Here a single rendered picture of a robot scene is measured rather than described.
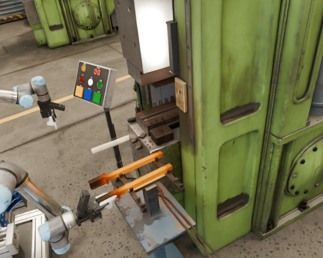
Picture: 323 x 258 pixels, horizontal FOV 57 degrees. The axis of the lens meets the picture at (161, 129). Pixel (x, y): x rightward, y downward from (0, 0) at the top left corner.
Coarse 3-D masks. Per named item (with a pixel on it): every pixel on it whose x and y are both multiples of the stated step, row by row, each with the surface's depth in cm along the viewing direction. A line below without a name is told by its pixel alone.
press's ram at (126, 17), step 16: (128, 0) 144; (144, 0) 140; (160, 0) 144; (128, 16) 151; (144, 16) 144; (160, 16) 148; (128, 32) 159; (144, 32) 148; (160, 32) 153; (128, 48) 168; (144, 48) 153; (160, 48) 157; (144, 64) 157; (160, 64) 162
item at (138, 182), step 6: (162, 168) 153; (168, 168) 153; (150, 174) 151; (156, 174) 151; (162, 174) 153; (138, 180) 148; (144, 180) 148; (126, 186) 145; (132, 186) 145; (108, 192) 142; (114, 192) 142; (120, 192) 143; (102, 198) 140
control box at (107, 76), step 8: (80, 64) 226; (88, 64) 222; (96, 64) 227; (80, 72) 227; (88, 72) 222; (96, 72) 217; (104, 72) 213; (112, 72) 212; (88, 80) 222; (96, 80) 217; (104, 80) 213; (112, 80) 215; (88, 88) 223; (96, 88) 218; (104, 88) 213; (112, 88) 217; (104, 96) 214; (112, 96) 219; (96, 104) 218; (104, 104) 215
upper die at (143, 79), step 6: (126, 60) 178; (132, 66) 172; (132, 72) 176; (138, 72) 166; (150, 72) 167; (156, 72) 169; (162, 72) 171; (168, 72) 173; (138, 78) 169; (144, 78) 167; (150, 78) 169; (156, 78) 171; (162, 78) 173; (144, 84) 169
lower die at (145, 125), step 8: (168, 104) 206; (144, 112) 201; (152, 112) 198; (168, 112) 195; (176, 112) 195; (136, 120) 203; (152, 120) 190; (160, 120) 189; (168, 120) 191; (144, 128) 193
